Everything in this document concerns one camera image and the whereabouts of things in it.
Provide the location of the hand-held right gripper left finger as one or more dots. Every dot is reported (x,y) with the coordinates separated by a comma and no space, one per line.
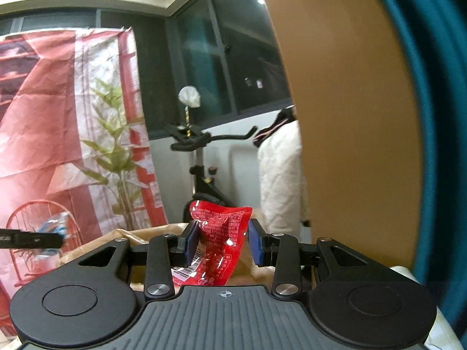
(191,242)

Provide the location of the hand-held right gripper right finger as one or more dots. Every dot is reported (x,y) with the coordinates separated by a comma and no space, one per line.
(255,242)

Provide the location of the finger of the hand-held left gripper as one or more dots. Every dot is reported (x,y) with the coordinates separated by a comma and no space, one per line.
(33,239)

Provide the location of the plastic-lined cardboard box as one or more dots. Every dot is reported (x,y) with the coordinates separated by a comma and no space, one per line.
(242,262)

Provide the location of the clear blue snack packet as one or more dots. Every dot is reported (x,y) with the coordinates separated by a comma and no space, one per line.
(54,224)

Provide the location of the red snack packet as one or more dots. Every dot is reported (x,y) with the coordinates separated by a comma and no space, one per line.
(219,233)

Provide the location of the black exercise bike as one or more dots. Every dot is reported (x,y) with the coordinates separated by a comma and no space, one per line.
(199,189)

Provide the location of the white quilted blanket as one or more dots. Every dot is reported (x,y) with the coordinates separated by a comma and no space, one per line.
(281,175)

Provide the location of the black garment with pink stripe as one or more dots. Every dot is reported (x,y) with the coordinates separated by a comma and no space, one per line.
(271,129)

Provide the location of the red printed backdrop cloth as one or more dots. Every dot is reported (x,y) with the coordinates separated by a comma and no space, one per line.
(36,116)

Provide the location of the white plastic bag on pole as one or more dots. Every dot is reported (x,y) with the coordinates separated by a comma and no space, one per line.
(189,96)

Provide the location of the wooden panel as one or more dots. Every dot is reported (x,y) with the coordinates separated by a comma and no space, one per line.
(346,116)

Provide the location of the dark window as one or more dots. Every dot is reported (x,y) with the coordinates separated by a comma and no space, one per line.
(233,62)

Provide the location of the teal curtain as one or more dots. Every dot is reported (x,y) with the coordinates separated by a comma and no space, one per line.
(441,116)

